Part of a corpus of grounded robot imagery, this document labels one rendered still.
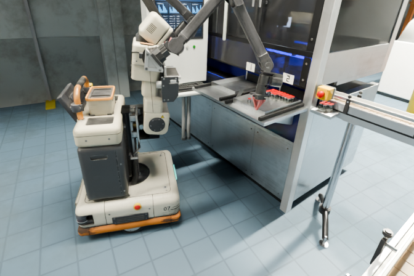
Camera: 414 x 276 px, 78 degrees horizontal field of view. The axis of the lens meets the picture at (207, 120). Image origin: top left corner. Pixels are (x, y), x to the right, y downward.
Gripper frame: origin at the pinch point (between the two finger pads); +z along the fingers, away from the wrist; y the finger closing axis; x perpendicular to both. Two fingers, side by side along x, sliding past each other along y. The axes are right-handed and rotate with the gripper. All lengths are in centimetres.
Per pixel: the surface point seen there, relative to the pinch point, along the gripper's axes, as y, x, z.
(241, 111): -3.6, 7.2, 4.1
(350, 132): 54, -31, 6
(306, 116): 36.9, -9.4, 3.5
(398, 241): -31, -85, 3
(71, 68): -51, 319, 56
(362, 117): 48, -36, -6
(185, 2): -5, 89, -52
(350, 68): 71, -8, -28
